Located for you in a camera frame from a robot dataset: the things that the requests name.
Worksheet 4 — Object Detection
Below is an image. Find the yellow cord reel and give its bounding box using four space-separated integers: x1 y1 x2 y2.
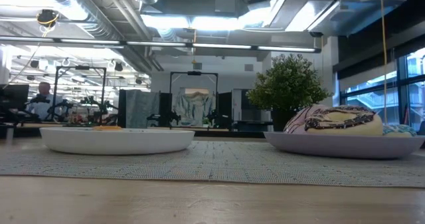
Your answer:
36 9 60 29

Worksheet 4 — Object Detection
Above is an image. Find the grey woven placemat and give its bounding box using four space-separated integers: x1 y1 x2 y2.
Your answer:
0 138 425 189

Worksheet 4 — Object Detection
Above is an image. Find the white round plate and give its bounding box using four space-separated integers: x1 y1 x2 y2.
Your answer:
39 127 196 156

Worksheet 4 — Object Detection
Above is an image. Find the silver ventilation duct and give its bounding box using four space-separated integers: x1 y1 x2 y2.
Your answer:
28 0 157 74

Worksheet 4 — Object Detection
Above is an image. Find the pale draped cloth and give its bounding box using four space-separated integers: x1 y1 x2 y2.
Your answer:
172 87 216 127

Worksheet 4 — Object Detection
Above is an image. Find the yellow hanging cord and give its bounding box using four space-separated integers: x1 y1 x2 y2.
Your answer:
380 0 388 124

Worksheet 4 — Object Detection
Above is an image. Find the pink iced drizzled donut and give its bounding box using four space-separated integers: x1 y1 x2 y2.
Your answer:
283 104 325 134

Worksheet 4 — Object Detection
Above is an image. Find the blue iced sprinkled donut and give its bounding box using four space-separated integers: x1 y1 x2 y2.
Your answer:
381 124 418 138

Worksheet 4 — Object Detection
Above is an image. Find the small orange iced donut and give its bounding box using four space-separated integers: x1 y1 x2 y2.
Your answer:
92 125 124 132

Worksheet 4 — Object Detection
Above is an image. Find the black computer monitor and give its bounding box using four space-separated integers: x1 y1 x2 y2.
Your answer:
0 84 30 110

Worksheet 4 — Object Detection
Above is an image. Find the LED light strip bar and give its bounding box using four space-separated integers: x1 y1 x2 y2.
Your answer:
0 36 323 54

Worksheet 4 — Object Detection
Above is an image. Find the lilac round plate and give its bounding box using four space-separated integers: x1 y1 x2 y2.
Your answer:
264 131 425 160

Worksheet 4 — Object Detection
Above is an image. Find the grey partition panel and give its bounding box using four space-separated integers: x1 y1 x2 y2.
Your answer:
118 89 160 129

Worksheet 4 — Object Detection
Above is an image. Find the person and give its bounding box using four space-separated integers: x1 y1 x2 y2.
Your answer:
26 81 64 120

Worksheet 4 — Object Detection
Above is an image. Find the chocolate iced sprinkled donut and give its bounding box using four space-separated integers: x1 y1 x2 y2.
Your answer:
302 104 384 137

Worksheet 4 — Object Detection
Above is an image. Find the green potted plant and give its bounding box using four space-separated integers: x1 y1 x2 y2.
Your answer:
246 53 334 133

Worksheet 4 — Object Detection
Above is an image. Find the black frame rig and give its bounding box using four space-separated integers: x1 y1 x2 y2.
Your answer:
169 71 219 128
52 65 108 118

